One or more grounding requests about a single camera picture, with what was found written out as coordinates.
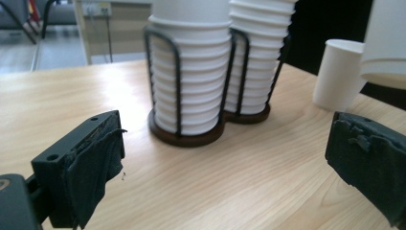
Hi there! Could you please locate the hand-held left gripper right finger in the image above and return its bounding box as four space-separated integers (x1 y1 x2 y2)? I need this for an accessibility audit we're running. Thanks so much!
324 110 406 230

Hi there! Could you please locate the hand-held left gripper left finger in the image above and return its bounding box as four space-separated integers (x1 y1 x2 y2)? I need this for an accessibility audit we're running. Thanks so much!
31 109 128 230

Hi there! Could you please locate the single white paper cup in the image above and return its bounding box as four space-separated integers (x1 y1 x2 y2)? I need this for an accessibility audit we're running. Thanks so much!
312 38 368 113
359 0 406 91

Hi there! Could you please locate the black wire double cup holder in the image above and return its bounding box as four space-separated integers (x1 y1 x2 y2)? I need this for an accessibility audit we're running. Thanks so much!
143 25 293 149

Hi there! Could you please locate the stack of white paper cups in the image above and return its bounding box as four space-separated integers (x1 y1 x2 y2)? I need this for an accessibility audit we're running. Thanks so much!
223 0 300 116
147 0 233 137

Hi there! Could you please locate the beige wooden desk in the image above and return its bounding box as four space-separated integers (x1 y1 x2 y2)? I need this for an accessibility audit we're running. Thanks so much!
72 0 155 67

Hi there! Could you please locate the white power strip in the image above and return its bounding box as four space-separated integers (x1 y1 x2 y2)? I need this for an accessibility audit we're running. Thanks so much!
81 1 113 18

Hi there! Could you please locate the grey chair with black legs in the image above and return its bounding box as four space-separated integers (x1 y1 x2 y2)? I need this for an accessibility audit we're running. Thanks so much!
0 0 79 46

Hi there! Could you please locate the black hanging cable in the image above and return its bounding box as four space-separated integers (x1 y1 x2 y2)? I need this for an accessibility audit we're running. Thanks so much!
104 14 114 64

